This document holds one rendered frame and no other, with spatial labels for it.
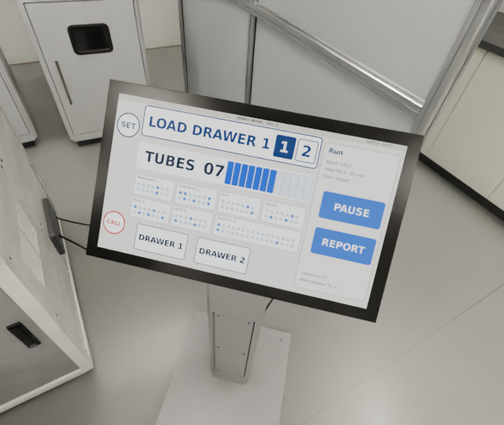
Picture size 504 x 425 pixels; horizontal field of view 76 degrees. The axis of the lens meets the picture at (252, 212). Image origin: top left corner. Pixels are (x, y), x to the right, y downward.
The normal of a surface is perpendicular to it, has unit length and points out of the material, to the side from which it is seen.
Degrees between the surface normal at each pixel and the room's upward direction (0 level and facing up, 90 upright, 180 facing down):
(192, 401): 3
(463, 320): 0
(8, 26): 90
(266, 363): 5
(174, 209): 50
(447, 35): 90
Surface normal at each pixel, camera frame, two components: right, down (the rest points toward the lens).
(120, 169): -0.11, 0.10
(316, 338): 0.07, -0.68
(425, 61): -0.87, 0.31
